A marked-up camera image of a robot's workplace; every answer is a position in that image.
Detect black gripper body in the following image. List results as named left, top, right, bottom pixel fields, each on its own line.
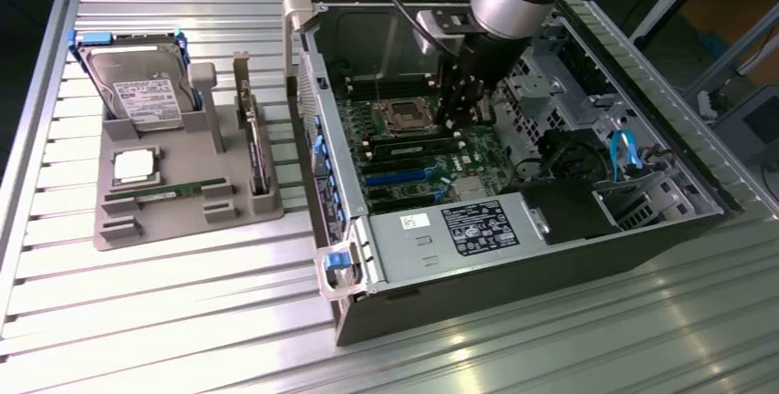
left=435, top=32, right=537, bottom=94

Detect installed black RAM stick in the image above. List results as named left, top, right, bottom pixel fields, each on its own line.
left=369, top=136, right=468, bottom=161

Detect green RAM stick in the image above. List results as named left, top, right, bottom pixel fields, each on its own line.
left=104, top=178, right=228, bottom=200

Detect CPU socket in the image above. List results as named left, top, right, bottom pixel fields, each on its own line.
left=377, top=99, right=439, bottom=134

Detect metal disk bay cage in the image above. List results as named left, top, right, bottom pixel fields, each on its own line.
left=493, top=19, right=616, bottom=140

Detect green motherboard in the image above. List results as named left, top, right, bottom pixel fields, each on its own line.
left=336, top=91, right=513, bottom=213

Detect blue expansion slot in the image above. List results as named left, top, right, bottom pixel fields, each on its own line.
left=363, top=166, right=451, bottom=187

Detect silver chipset heatsink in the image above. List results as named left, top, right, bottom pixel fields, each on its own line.
left=452, top=178, right=493, bottom=200

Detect black case fan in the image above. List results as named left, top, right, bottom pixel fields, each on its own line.
left=515, top=128, right=612, bottom=184

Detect grey power supply unit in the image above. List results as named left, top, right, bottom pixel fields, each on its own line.
left=367, top=196, right=544, bottom=286

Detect graphics card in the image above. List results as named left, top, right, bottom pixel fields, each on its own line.
left=232, top=49, right=273, bottom=198

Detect open black PC case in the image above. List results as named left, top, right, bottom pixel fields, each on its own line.
left=281, top=0, right=748, bottom=347

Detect grey parts rack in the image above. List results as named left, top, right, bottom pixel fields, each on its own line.
left=90, top=61, right=285, bottom=253

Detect hard disk in blue carrier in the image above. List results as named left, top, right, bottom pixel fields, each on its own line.
left=66, top=27, right=202, bottom=134

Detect silver CPU chip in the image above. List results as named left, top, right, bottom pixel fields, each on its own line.
left=112, top=149, right=161, bottom=182

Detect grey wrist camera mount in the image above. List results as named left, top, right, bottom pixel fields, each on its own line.
left=415, top=9, right=475, bottom=56

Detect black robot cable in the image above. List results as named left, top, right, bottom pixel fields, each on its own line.
left=381, top=0, right=465, bottom=57

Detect blue SATA wire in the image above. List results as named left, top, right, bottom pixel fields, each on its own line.
left=605, top=129, right=641, bottom=184

